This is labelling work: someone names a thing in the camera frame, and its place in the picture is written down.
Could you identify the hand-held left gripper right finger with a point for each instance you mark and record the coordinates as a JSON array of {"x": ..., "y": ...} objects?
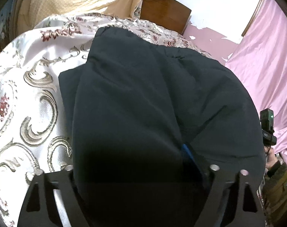
[{"x": 188, "y": 152}]

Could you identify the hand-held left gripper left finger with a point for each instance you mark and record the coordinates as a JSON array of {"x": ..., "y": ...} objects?
[{"x": 63, "y": 182}]

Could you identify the dark padded jacket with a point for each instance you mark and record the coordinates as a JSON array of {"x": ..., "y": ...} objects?
[{"x": 145, "y": 104}]

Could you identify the person's right hand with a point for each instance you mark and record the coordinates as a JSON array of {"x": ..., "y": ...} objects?
[{"x": 271, "y": 158}]

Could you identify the pink curtain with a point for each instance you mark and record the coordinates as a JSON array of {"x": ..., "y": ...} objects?
[{"x": 269, "y": 63}]

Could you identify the floral patterned bedspread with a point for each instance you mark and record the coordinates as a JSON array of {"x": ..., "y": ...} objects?
[{"x": 29, "y": 80}]

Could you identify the brown wooden headboard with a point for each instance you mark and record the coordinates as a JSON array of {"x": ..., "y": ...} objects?
[{"x": 164, "y": 11}]

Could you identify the beige knitted blanket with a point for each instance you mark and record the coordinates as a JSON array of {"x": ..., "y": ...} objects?
[{"x": 74, "y": 0}]

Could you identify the wooden door frame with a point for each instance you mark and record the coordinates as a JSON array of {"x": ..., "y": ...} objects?
[{"x": 254, "y": 11}]

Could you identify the blue floral wall poster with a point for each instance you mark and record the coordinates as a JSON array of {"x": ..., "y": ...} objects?
[{"x": 1, "y": 28}]

